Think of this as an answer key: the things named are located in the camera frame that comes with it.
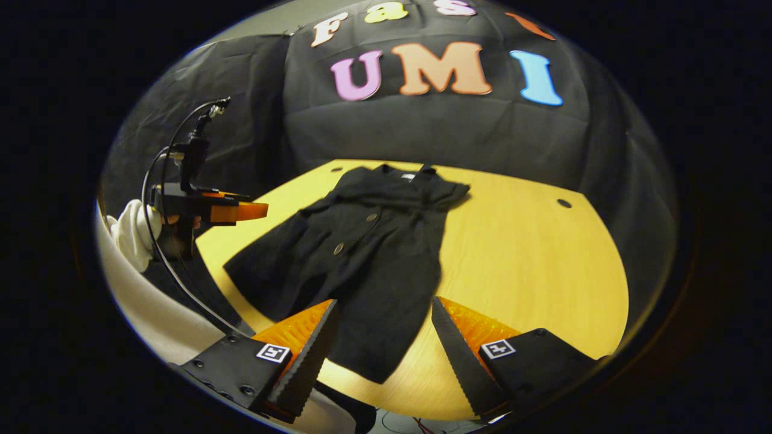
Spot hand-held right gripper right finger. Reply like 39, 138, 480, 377
430, 296, 599, 419

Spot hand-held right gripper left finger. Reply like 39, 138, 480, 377
168, 299, 340, 424

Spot black buttoned garment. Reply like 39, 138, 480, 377
223, 163, 471, 384

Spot black backdrop cloth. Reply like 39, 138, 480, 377
100, 0, 679, 338

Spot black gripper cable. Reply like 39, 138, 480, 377
141, 101, 254, 338

